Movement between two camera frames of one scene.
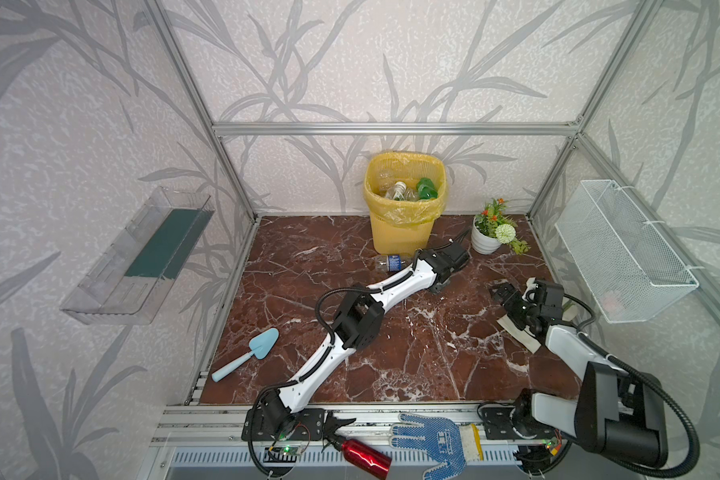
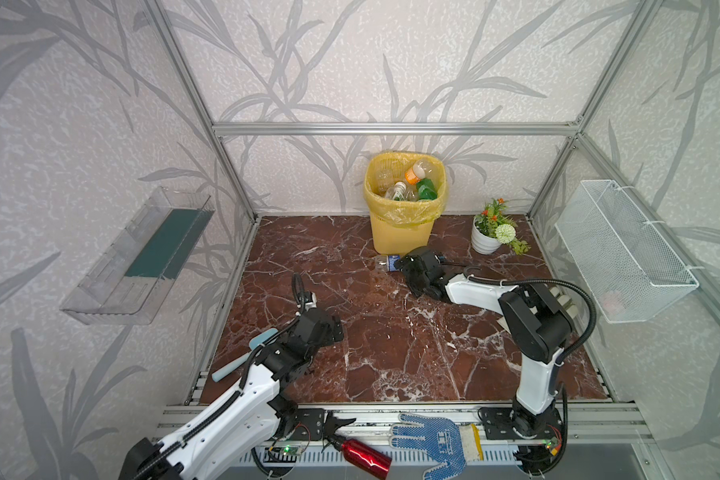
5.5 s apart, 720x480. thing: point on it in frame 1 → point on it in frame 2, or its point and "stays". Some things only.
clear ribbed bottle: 400,192 stays
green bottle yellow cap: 426,188 stays
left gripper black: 423,261 → 306,306
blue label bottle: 391,263 stays
